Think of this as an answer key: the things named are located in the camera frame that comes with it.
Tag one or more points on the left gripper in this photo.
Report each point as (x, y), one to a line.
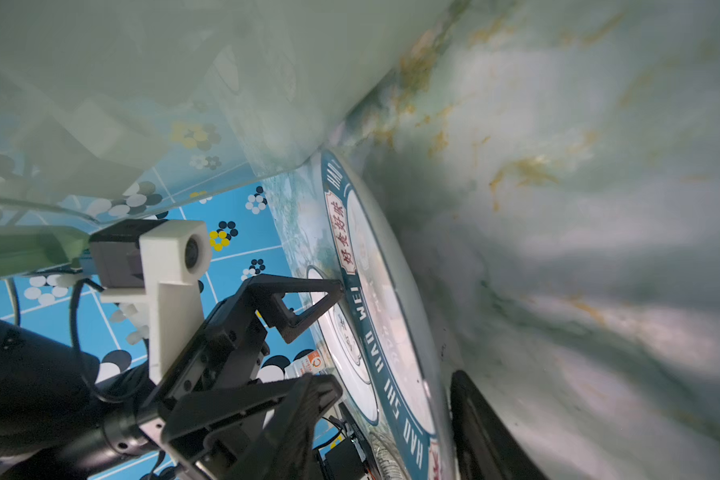
(214, 417)

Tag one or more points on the mint green plastic bin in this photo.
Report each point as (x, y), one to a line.
(111, 109)

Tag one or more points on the white teal lettered plate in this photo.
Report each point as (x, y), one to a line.
(390, 320)

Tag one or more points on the small white green-rimmed plate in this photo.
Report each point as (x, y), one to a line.
(348, 361)

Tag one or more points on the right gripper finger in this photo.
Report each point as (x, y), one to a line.
(485, 447)

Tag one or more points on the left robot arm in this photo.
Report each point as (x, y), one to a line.
(54, 422)

